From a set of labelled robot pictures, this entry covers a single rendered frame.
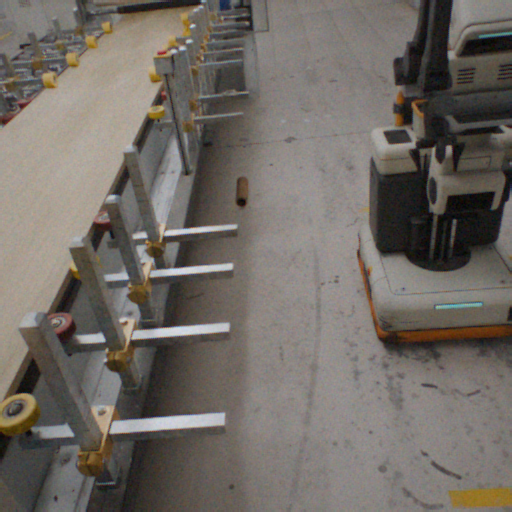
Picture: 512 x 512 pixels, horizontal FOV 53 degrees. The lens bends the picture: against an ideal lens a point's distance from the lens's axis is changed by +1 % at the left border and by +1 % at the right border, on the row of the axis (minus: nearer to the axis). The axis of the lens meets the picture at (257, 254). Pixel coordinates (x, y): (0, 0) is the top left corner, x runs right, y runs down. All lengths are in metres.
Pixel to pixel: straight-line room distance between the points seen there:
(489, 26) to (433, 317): 1.12
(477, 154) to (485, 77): 0.26
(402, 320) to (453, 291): 0.24
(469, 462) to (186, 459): 1.01
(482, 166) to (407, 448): 1.04
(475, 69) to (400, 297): 0.91
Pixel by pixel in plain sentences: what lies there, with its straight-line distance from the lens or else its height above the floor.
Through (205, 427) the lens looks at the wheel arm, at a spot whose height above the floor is 0.82.
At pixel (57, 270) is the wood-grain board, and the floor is 0.90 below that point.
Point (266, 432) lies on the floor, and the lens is 2.09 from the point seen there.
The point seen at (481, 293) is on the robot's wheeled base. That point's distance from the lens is 2.27.
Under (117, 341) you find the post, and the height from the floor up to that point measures 0.88.
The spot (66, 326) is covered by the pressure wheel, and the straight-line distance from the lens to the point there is 1.32.
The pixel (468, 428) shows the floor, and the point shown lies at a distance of 2.15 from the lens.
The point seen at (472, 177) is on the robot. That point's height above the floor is 0.80.
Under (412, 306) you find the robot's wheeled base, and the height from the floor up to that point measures 0.26.
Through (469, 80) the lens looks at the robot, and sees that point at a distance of 1.83.
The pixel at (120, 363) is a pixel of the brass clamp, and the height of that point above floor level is 0.84.
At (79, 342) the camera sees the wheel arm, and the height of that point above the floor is 0.85.
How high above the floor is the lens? 1.70
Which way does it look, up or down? 35 degrees down
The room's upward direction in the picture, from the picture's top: 8 degrees counter-clockwise
